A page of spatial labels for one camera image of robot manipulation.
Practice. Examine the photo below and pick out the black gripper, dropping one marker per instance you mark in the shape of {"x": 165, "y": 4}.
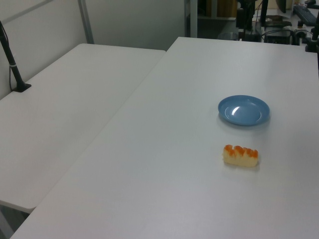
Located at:
{"x": 243, "y": 18}

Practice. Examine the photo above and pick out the bread loaf with orange glaze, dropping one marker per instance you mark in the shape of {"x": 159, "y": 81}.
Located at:
{"x": 239, "y": 157}

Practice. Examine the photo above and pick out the blue round plate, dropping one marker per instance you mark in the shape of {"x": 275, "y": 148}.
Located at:
{"x": 243, "y": 110}

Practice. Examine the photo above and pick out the black equipment box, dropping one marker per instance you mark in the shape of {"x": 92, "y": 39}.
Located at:
{"x": 277, "y": 36}

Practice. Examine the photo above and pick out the black computer keyboard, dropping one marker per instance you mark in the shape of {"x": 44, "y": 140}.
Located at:
{"x": 304, "y": 14}

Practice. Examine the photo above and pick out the black clamp stand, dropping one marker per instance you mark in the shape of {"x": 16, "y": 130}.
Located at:
{"x": 313, "y": 37}

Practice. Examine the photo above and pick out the grey metal shelf frame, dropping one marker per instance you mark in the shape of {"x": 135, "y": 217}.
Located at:
{"x": 191, "y": 17}

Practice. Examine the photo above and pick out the grey metal partition post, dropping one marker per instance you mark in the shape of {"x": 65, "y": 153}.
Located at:
{"x": 86, "y": 22}

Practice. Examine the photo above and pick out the black camera stand pole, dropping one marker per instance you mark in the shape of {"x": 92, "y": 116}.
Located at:
{"x": 13, "y": 66}

